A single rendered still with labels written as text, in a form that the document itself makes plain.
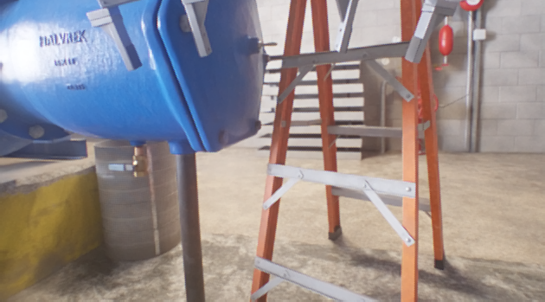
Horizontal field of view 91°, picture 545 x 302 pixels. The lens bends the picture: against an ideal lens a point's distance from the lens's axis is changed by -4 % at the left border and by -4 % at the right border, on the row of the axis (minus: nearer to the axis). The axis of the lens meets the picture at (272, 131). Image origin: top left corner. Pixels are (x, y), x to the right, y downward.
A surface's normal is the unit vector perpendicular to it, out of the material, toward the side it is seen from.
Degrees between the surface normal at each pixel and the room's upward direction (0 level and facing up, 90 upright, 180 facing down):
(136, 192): 90
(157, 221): 90
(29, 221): 90
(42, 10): 74
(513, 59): 90
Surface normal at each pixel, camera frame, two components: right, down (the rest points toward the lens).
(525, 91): -0.26, 0.11
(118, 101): -0.21, 0.63
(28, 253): 0.96, 0.00
